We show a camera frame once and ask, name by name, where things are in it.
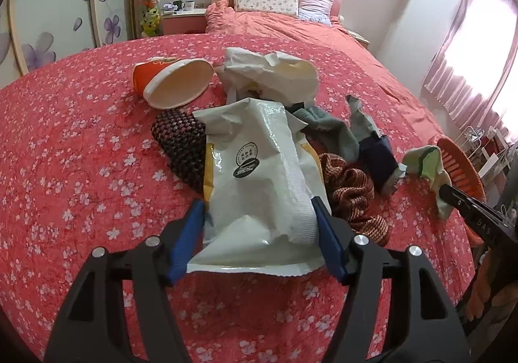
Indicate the navy and grey sock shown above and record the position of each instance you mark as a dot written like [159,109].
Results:
[378,152]

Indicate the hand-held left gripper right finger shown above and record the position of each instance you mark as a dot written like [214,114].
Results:
[330,243]

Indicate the bed with salmon duvet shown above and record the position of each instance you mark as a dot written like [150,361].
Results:
[275,25]

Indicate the grey-green sock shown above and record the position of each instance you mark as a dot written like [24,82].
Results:
[336,132]

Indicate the white mug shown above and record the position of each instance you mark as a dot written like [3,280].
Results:
[190,5]

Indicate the orange paper cup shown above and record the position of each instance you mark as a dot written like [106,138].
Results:
[178,84]

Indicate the light green sock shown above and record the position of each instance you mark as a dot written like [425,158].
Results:
[425,165]

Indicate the flower print wardrobe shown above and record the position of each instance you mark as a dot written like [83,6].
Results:
[60,3]

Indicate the paper bag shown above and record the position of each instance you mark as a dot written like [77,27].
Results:
[263,72]

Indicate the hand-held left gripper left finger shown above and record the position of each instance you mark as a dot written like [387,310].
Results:
[187,243]

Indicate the orange knit cloth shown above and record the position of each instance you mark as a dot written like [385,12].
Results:
[352,193]

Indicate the pink curtain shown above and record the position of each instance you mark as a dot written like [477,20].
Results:
[465,43]

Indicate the pink nightstand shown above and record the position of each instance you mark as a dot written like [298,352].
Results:
[358,36]
[182,23]

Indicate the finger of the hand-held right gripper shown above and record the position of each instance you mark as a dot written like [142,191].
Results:
[469,211]

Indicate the red floral blanket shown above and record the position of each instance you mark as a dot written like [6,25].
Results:
[81,144]

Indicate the pink striped pillow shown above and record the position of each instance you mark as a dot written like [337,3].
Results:
[315,5]

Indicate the orange plastic basket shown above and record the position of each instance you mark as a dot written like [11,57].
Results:
[461,160]

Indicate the white plastic packet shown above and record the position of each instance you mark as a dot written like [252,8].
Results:
[255,193]

